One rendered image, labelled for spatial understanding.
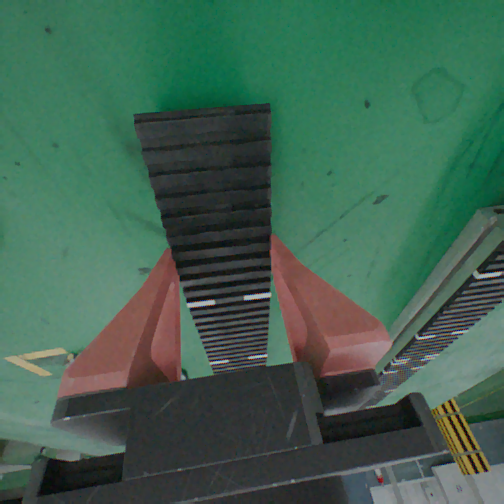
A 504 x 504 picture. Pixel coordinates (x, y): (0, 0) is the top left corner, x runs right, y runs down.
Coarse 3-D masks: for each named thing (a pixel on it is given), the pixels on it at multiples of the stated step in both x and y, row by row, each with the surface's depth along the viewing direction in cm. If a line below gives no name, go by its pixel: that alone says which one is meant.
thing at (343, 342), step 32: (288, 256) 13; (288, 288) 12; (320, 288) 10; (288, 320) 14; (320, 320) 9; (352, 320) 9; (320, 352) 9; (352, 352) 9; (384, 352) 9; (320, 384) 10; (352, 384) 9
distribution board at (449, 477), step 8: (448, 464) 817; (456, 464) 815; (440, 472) 808; (448, 472) 806; (456, 472) 804; (424, 480) 816; (440, 480) 797; (448, 480) 795; (456, 480) 793; (464, 480) 792; (424, 488) 803; (432, 488) 799; (440, 488) 802; (448, 488) 785; (456, 488) 783; (464, 488) 781; (432, 496) 786; (448, 496) 775; (456, 496) 773; (464, 496) 771; (472, 496) 770
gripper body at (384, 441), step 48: (336, 432) 7; (384, 432) 7; (432, 432) 7; (48, 480) 7; (96, 480) 7; (144, 480) 6; (192, 480) 6; (240, 480) 6; (288, 480) 6; (336, 480) 8
